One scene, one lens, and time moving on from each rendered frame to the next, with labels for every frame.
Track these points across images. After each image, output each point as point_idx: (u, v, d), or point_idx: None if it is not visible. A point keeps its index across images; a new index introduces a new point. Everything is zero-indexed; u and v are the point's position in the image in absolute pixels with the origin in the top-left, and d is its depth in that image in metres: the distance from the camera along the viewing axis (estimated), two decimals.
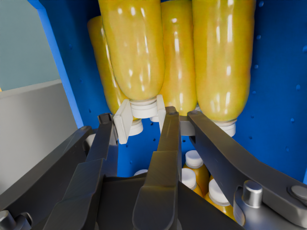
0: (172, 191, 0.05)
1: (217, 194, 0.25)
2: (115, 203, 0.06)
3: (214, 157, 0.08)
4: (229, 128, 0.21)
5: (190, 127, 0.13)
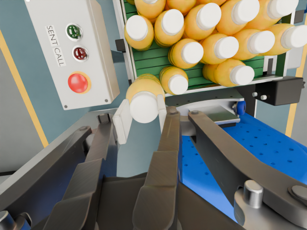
0: (172, 191, 0.05)
1: None
2: (115, 203, 0.06)
3: (215, 157, 0.08)
4: None
5: (191, 127, 0.13)
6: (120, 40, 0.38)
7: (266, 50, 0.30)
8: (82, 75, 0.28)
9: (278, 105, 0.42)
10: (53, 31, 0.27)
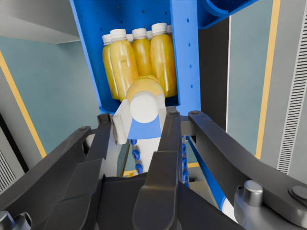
0: (172, 191, 0.05)
1: None
2: (115, 203, 0.06)
3: (215, 157, 0.08)
4: None
5: (191, 127, 0.13)
6: None
7: None
8: None
9: None
10: None
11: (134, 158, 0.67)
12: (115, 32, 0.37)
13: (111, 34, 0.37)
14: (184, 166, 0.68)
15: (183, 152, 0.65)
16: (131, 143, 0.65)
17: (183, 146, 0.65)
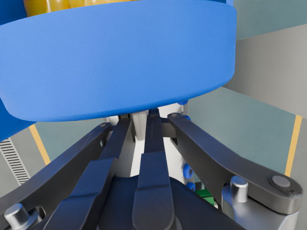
0: (168, 190, 0.05)
1: None
2: (115, 203, 0.06)
3: (198, 157, 0.09)
4: None
5: (170, 129, 0.13)
6: None
7: None
8: None
9: None
10: None
11: None
12: None
13: None
14: None
15: None
16: None
17: None
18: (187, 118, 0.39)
